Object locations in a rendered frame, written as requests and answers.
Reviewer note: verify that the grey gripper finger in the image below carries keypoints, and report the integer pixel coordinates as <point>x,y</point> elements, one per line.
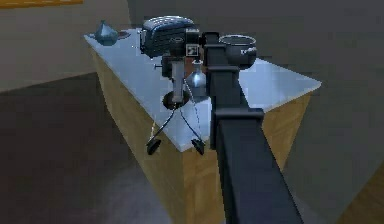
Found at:
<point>154,145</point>
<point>199,146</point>

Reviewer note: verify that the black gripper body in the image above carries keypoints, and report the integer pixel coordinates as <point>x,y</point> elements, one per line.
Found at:
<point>178,80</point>

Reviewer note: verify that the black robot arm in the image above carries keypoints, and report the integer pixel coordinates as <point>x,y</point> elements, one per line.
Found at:
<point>246,166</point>

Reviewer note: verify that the wooden counter with pale top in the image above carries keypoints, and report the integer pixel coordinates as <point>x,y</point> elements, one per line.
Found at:
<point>133,110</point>

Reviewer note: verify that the black toaster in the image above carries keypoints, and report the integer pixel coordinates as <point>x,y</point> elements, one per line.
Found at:
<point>163,36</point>

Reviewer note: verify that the dark red flat plate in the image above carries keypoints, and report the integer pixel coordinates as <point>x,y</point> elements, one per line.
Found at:
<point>124,34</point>

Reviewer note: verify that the black round pot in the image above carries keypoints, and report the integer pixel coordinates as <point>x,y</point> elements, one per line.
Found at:
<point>245,56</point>

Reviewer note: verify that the yellow framed picture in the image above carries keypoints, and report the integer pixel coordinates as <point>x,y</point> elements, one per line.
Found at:
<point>36,3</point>

